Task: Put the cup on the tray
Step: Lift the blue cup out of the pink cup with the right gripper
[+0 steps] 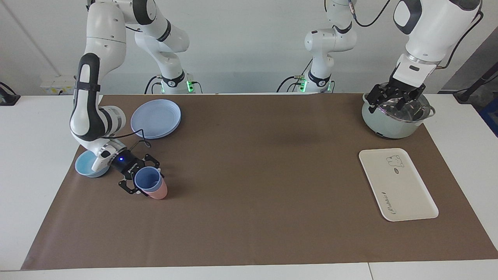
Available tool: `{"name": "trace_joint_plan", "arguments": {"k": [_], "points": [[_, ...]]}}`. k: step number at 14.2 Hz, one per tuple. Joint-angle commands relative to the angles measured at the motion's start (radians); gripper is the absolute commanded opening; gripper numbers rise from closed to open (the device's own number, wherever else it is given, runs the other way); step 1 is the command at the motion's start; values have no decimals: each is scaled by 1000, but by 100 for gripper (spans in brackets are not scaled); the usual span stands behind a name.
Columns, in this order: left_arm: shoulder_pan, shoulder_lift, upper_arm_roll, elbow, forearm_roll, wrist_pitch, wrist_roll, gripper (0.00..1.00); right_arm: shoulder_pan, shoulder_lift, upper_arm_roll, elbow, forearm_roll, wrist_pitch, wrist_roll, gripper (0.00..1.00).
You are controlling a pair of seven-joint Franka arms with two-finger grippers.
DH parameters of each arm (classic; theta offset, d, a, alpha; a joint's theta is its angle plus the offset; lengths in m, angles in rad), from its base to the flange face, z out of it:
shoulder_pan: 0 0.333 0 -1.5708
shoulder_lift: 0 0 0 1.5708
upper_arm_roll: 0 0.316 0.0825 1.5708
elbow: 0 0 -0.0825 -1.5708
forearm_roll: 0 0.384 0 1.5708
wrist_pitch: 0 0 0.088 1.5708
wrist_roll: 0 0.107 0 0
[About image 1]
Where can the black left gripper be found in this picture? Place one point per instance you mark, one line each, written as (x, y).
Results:
(402, 88)

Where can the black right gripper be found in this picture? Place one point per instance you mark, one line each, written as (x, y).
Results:
(126, 165)

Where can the blue plastic cup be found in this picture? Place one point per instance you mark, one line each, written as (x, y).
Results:
(148, 179)

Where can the pink plastic cup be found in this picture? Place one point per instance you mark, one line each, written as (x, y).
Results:
(159, 193)

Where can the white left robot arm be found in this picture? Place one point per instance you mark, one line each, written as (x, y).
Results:
(432, 35)

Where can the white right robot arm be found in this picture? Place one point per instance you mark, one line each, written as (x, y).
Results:
(101, 46)

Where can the cream rectangular tray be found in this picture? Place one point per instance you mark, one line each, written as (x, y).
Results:
(397, 186)

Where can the glass pot lid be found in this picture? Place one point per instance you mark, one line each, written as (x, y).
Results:
(389, 109)

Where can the pale green cooking pot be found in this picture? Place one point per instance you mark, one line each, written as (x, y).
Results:
(389, 126)

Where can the light blue bowl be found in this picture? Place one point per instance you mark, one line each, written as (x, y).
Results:
(83, 165)

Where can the lavender blue plate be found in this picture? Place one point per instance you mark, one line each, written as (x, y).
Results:
(155, 116)

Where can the blue crate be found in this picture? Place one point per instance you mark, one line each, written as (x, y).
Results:
(491, 118)

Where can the brown table mat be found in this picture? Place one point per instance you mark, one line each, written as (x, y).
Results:
(253, 194)

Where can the white power strip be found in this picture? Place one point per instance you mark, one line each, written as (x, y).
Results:
(54, 83)

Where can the black clamp mount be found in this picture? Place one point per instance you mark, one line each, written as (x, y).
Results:
(7, 97)

